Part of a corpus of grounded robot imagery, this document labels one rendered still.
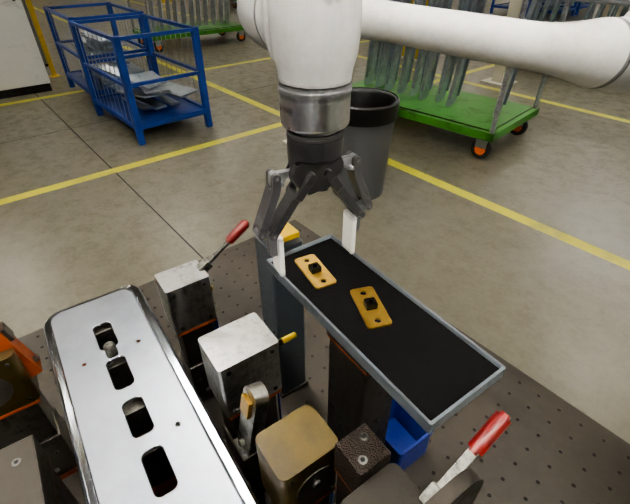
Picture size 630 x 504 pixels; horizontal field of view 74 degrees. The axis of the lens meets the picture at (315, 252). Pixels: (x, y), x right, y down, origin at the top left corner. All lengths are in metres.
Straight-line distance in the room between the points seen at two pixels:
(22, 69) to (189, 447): 6.32
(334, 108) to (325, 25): 0.09
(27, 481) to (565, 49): 0.93
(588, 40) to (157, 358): 0.84
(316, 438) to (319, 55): 0.46
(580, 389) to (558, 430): 1.11
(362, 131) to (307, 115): 2.44
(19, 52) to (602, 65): 6.45
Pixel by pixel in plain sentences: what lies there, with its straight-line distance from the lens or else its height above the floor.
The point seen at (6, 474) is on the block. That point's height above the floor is 1.03.
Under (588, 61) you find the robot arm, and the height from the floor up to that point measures 1.46.
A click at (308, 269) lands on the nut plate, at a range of 0.69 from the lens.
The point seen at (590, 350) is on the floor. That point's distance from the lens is 2.48.
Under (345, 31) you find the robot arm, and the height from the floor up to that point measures 1.52.
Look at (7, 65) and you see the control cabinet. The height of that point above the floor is 0.37.
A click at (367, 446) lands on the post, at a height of 1.10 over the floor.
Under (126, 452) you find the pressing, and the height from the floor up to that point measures 1.00.
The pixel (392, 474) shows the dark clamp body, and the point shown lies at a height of 1.08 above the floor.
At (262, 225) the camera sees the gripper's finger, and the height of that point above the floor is 1.28.
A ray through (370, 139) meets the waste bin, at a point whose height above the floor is 0.51.
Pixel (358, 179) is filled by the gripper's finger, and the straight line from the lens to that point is 0.63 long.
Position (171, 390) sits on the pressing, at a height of 1.00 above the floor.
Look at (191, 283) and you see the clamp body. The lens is 0.86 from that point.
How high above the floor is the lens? 1.60
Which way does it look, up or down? 37 degrees down
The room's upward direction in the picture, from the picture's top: straight up
